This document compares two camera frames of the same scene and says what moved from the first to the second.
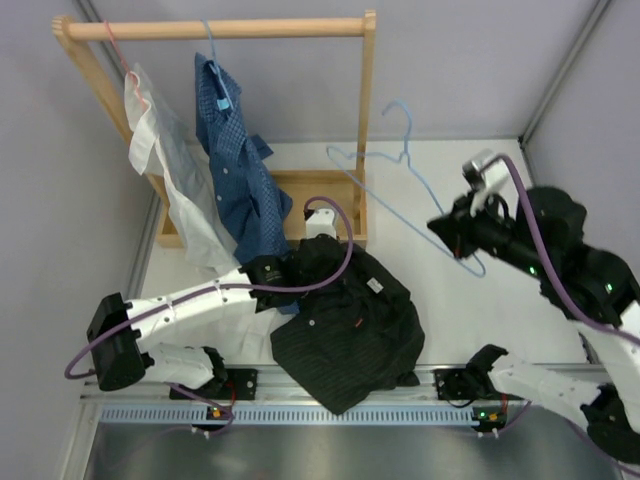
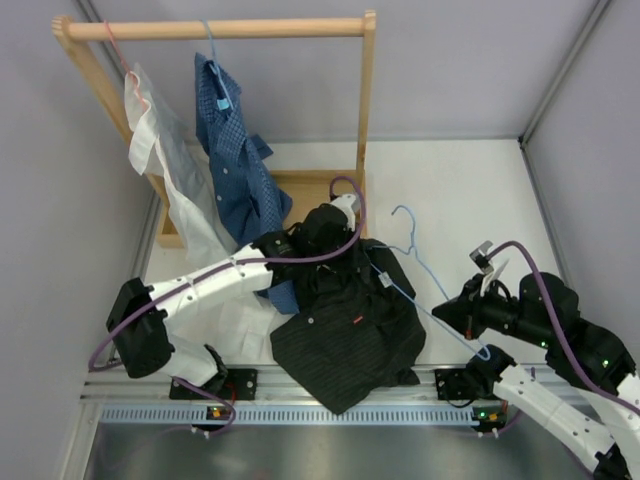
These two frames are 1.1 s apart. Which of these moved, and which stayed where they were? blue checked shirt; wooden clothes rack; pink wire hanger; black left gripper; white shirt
Moved: black left gripper
Stayed: pink wire hanger; blue checked shirt; white shirt; wooden clothes rack
